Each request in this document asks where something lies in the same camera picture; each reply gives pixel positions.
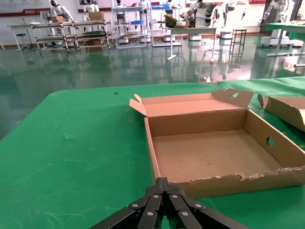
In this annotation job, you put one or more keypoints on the tall black metal stool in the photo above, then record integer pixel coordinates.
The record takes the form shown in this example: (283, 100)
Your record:
(239, 30)

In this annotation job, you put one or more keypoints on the small brown cardboard box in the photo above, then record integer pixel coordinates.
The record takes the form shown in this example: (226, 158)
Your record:
(202, 155)

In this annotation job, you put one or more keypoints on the metal tube workbench rack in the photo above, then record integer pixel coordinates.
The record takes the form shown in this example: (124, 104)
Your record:
(54, 38)
(93, 35)

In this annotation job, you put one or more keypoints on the white robot on pedestal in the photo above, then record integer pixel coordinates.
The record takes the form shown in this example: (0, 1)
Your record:
(276, 35)

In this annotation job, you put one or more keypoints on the green covered table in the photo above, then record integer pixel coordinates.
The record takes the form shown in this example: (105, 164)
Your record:
(286, 26)

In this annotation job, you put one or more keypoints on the blue plastic bin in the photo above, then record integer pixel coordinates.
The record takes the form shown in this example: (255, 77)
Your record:
(162, 6)
(137, 22)

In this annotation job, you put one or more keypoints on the black round stool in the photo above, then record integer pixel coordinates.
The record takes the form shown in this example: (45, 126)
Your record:
(21, 35)

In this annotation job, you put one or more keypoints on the grey work table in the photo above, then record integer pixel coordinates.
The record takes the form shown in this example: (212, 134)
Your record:
(193, 29)

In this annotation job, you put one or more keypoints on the large brown cardboard box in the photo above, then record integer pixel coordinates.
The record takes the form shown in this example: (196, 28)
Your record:
(286, 109)

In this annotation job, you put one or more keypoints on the white side table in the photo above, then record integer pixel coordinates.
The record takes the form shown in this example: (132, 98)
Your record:
(19, 25)

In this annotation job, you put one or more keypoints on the closed brown carton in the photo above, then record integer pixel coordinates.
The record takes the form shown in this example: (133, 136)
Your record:
(96, 16)

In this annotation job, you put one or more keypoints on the small white object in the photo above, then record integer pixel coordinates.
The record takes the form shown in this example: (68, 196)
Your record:
(207, 79)

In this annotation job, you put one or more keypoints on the pile of cardboard pieces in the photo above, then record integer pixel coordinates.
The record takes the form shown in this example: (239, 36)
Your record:
(172, 21)

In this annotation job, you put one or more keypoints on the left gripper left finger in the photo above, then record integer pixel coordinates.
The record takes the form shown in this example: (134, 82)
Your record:
(147, 210)

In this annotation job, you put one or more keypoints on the white shelf rack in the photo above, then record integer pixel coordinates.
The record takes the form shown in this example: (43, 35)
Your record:
(129, 10)
(166, 44)

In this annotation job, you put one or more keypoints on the white humanoid robot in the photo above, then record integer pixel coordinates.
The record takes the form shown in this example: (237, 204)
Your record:
(91, 7)
(206, 14)
(57, 9)

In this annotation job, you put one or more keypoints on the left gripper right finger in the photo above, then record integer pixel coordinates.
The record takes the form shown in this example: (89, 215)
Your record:
(186, 212)

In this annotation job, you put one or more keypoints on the green table mat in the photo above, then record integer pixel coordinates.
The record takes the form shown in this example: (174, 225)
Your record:
(71, 143)

